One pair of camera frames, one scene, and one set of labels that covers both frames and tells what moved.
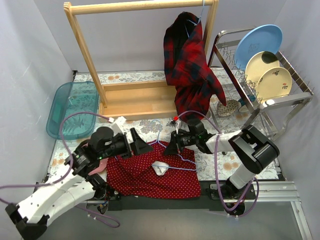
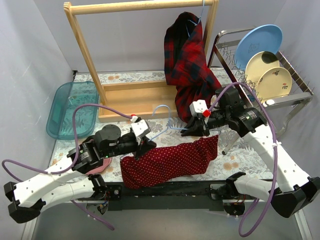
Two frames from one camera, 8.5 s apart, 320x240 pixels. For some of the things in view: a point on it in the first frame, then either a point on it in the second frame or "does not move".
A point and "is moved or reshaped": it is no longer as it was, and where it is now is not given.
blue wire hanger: x=192 y=22 does not move
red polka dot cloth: x=155 y=174 is moved or reshaped
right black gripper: x=176 y=141 to x=203 y=125
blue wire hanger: x=178 y=154 to x=168 y=127
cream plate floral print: x=274 y=82 does not move
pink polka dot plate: x=101 y=165 does not move
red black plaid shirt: x=187 y=67 does not move
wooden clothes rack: x=132 y=100 does not move
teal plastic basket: x=72 y=110 does not move
